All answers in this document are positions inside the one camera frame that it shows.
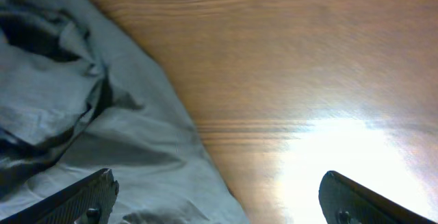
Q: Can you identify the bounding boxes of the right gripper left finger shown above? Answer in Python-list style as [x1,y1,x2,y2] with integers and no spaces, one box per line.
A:
[1,169,119,224]

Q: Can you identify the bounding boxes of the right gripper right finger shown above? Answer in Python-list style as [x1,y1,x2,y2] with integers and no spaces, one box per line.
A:
[318,171,436,224]

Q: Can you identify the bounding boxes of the grey shorts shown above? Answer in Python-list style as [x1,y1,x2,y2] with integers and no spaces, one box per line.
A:
[1,0,248,223]

